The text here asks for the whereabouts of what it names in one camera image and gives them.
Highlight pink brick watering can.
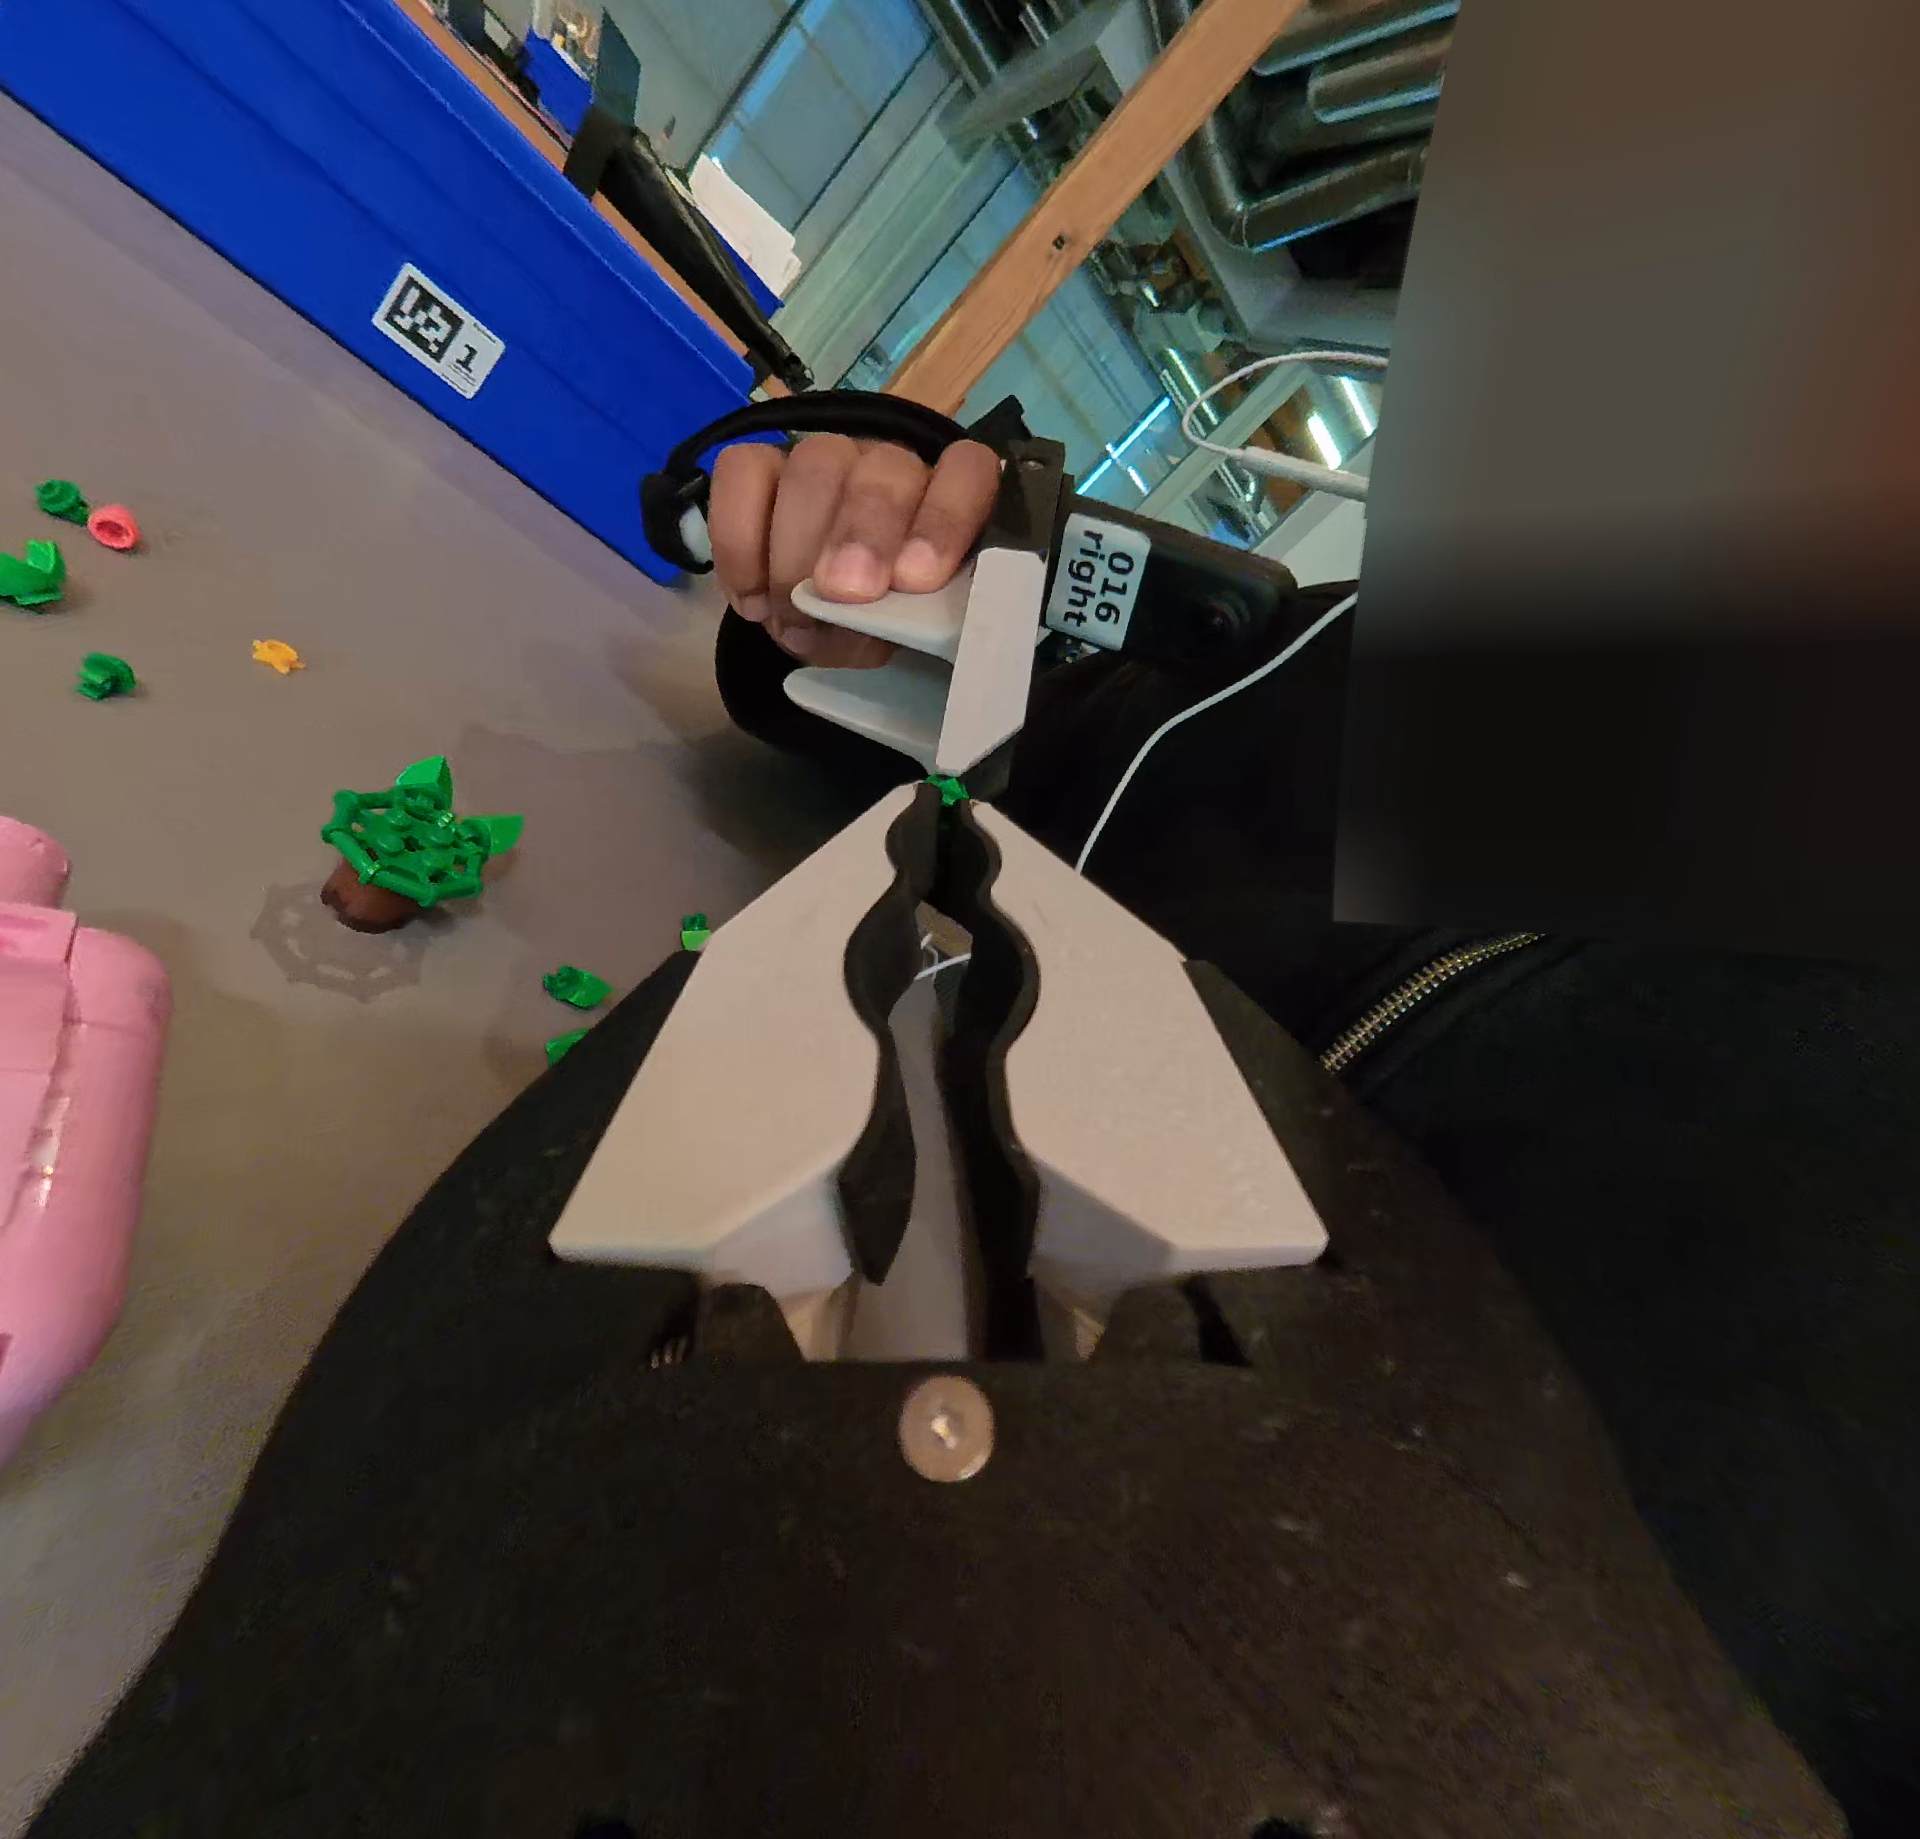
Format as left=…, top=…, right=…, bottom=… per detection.
left=0, top=817, right=176, bottom=1467

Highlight metal ventilation ducts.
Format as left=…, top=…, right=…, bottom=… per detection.
left=870, top=0, right=1474, bottom=257

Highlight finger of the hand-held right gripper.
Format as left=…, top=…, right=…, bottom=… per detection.
left=935, top=546, right=1051, bottom=777

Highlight white box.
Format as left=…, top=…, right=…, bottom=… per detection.
left=688, top=150, right=805, bottom=299

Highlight wooden beam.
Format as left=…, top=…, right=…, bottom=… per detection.
left=885, top=0, right=1384, bottom=418

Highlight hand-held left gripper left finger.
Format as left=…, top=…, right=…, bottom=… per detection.
left=548, top=786, right=938, bottom=1359

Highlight green web plant assembly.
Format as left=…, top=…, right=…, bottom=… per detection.
left=318, top=756, right=527, bottom=938

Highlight person's right hand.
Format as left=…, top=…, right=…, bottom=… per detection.
left=708, top=432, right=1008, bottom=672

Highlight blue plastic bin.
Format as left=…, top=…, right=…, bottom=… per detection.
left=0, top=0, right=784, bottom=589

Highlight white cable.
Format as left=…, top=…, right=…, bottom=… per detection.
left=1072, top=344, right=1388, bottom=881

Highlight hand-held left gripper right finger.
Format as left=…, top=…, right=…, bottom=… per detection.
left=927, top=796, right=1333, bottom=1359

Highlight person's black jacket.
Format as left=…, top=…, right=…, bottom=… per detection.
left=1051, top=594, right=1920, bottom=1839

